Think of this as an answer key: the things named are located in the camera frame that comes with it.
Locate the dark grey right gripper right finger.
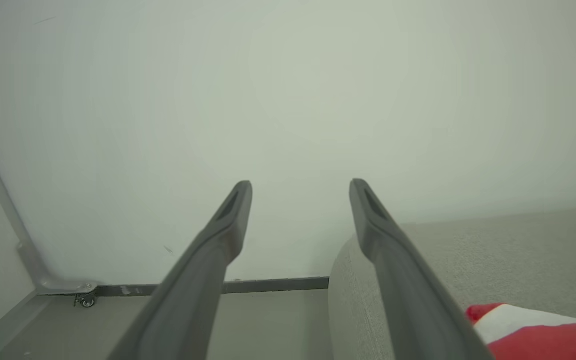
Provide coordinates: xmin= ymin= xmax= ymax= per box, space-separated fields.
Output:
xmin=349 ymin=178 xmax=496 ymax=360

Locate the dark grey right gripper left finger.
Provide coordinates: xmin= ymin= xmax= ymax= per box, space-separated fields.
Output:
xmin=107 ymin=180 xmax=254 ymax=360

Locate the red and white clothing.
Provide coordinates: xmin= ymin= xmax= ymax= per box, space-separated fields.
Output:
xmin=465 ymin=302 xmax=576 ymax=360

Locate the black baseboard strip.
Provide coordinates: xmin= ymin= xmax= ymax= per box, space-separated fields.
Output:
xmin=95 ymin=276 xmax=330 ymax=298

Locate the grey fabric sofa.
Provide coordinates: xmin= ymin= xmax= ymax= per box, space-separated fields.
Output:
xmin=328 ymin=202 xmax=576 ymax=360

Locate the grey metal partition frame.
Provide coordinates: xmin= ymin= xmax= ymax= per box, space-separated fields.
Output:
xmin=0 ymin=102 xmax=98 ymax=360

